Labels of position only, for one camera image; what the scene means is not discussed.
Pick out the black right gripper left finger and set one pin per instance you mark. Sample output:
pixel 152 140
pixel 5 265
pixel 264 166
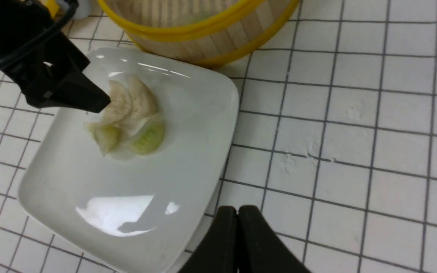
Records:
pixel 215 253

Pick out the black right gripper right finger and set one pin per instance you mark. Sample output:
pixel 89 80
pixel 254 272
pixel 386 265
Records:
pixel 260 249

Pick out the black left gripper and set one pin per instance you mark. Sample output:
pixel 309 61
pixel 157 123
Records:
pixel 37 56

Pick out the pale green steamed dumpling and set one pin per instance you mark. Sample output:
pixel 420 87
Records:
pixel 106 136

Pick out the white steamed dumpling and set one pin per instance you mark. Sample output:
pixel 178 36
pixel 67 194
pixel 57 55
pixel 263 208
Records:
pixel 143 102

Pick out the white square plate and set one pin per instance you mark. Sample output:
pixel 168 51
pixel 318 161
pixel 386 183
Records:
pixel 135 214

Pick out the white grid tablecloth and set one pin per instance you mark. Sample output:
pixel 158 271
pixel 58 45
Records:
pixel 336 142

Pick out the bamboo steamer basket yellow rim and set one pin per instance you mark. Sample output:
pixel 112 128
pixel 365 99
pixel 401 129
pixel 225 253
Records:
pixel 208 33

